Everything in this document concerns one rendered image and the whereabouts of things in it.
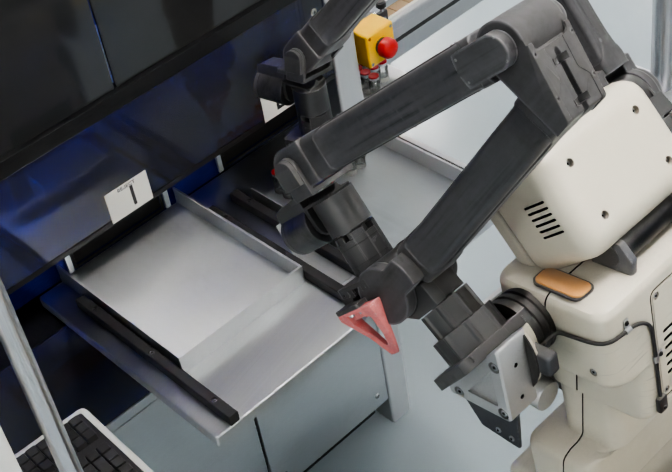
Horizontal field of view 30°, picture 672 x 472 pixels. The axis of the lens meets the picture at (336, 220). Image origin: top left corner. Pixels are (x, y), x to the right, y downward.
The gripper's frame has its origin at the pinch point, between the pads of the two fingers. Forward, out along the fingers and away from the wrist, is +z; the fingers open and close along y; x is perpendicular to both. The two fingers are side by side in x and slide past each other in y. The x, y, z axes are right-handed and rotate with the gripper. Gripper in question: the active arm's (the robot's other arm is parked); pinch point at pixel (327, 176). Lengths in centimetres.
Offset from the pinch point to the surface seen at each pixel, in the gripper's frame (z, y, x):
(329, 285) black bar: 4.5, -11.5, 19.5
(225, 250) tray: 6.0, 11.0, 17.6
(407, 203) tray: 6.4, -12.3, -5.0
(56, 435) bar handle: -30, -19, 81
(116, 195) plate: -9.8, 22.8, 26.5
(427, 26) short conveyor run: 7, 12, -58
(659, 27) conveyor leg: 23, -25, -94
